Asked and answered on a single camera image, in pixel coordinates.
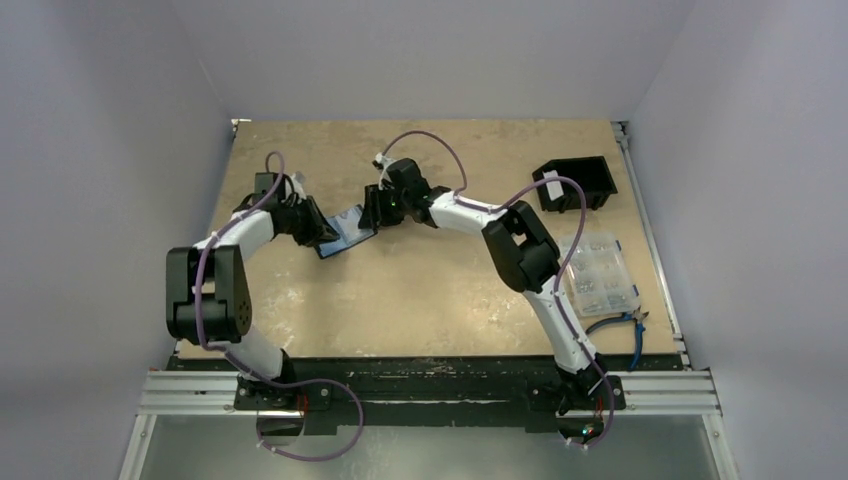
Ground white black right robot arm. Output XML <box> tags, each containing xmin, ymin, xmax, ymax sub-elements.
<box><xmin>359</xmin><ymin>154</ymin><xmax>606</xmax><ymax>407</ymax></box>

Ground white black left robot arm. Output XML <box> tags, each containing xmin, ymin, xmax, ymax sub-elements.
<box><xmin>165</xmin><ymin>172</ymin><xmax>340</xmax><ymax>409</ymax></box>

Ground white label card in bin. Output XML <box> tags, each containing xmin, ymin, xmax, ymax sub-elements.
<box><xmin>543</xmin><ymin>171</ymin><xmax>564</xmax><ymax>202</ymax></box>

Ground black plastic bin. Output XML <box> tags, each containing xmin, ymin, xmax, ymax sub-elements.
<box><xmin>531</xmin><ymin>156</ymin><xmax>618</xmax><ymax>213</ymax></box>

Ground clear plastic screw box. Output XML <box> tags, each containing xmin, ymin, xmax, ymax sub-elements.
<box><xmin>564</xmin><ymin>231</ymin><xmax>641</xmax><ymax>318</ymax></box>

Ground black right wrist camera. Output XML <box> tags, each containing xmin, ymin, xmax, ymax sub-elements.
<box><xmin>372</xmin><ymin>153</ymin><xmax>417</xmax><ymax>189</ymax></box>

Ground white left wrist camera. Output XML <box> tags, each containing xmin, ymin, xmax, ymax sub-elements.
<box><xmin>284</xmin><ymin>171</ymin><xmax>307</xmax><ymax>202</ymax></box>

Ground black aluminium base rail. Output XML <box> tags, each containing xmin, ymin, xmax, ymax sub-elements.
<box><xmin>139</xmin><ymin>355</ymin><xmax>720</xmax><ymax>438</ymax></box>

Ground blue handled pliers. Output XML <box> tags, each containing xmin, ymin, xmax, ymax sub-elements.
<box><xmin>584</xmin><ymin>311</ymin><xmax>651</xmax><ymax>373</ymax></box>

